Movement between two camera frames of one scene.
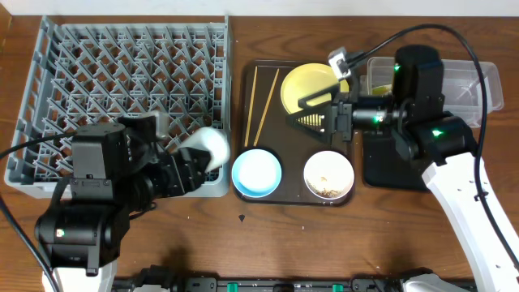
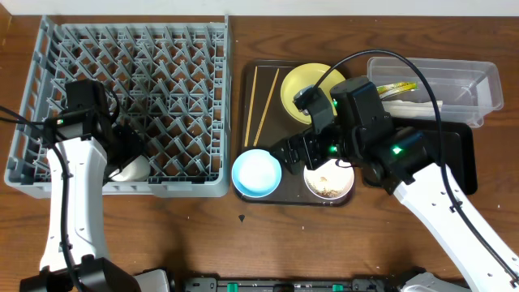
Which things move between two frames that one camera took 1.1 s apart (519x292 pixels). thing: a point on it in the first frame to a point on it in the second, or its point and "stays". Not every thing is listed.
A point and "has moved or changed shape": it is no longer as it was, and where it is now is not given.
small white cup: (212, 140) has moved or changed shape
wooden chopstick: (250, 106) stays
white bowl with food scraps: (328, 174) stays
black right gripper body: (343, 116) to (316, 148)
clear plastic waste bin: (469, 88) stays
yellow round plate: (306, 80) stays
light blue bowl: (256, 173) stays
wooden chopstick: (266, 109) stays
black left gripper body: (183, 171) to (122, 145)
